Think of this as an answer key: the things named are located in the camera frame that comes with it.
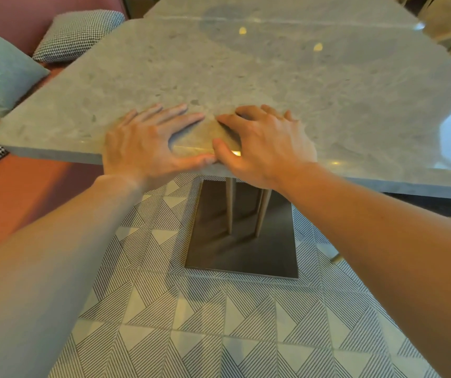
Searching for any person's right hand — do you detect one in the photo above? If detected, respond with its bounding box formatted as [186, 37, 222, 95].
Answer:
[212, 105, 319, 190]

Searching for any person's left hand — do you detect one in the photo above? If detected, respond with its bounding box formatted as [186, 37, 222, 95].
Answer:
[102, 104, 217, 190]

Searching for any person's left forearm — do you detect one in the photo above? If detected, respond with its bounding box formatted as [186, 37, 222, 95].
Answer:
[0, 174, 148, 378]

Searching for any person's right forearm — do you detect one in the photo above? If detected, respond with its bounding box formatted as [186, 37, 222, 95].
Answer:
[276, 161, 451, 378]

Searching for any teal cushion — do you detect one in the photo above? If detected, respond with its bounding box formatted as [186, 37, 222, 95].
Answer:
[0, 14, 51, 123]

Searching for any red upholstered bench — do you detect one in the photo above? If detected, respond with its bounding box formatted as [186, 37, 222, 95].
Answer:
[0, 0, 131, 257]

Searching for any metal table pedestal base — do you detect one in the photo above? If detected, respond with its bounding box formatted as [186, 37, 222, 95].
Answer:
[184, 178, 299, 280]

